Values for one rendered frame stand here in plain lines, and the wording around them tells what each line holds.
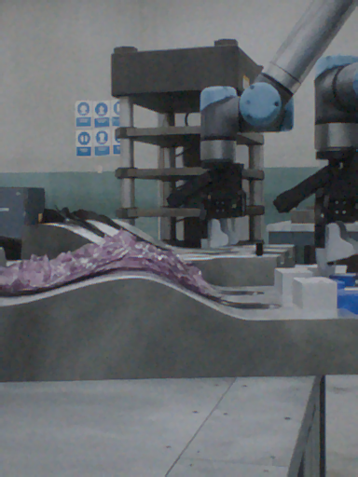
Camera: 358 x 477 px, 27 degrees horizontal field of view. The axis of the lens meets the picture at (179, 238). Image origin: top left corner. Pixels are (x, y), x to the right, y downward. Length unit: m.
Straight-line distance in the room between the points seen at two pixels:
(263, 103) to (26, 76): 7.41
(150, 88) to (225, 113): 3.75
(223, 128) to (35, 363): 0.92
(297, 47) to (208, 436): 0.97
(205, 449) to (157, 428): 0.06
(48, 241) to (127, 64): 4.30
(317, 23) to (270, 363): 0.83
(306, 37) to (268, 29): 6.47
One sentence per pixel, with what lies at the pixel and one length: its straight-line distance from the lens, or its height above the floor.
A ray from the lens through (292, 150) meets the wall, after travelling 7.66.
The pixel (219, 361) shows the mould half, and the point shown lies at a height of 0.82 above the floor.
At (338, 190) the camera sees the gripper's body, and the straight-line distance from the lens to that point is 1.22.
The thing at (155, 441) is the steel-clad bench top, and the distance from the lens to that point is 0.53.
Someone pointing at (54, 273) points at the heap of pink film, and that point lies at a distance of 0.76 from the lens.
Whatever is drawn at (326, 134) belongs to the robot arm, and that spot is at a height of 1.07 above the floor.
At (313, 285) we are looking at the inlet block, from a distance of 0.77.
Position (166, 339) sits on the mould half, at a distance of 0.70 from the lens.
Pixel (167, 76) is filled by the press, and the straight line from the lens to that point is 5.23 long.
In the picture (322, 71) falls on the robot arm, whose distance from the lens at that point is 1.24.
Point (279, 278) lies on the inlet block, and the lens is 0.89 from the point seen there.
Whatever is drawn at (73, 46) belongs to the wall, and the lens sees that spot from 8.50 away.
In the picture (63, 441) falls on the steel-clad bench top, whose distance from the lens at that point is 0.54.
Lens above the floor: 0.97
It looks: 3 degrees down
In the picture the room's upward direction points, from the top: 1 degrees counter-clockwise
